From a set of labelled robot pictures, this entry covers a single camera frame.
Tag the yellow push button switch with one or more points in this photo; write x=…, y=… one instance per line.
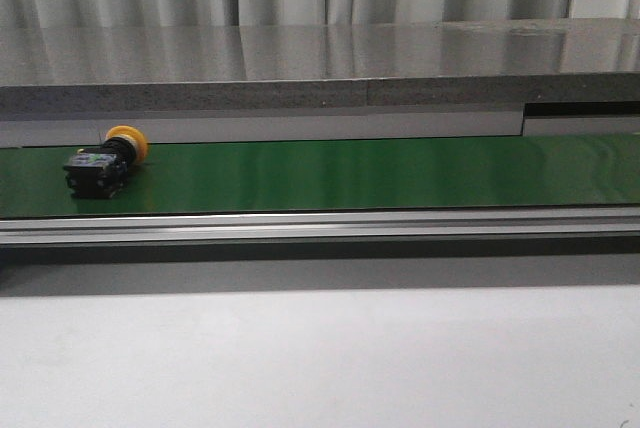
x=99, y=172

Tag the green conveyor belt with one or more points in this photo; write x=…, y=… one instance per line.
x=333, y=175

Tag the grey conveyor rear guide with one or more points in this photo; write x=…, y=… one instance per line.
x=249, y=125

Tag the aluminium conveyor front rail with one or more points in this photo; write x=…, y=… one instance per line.
x=453, y=223

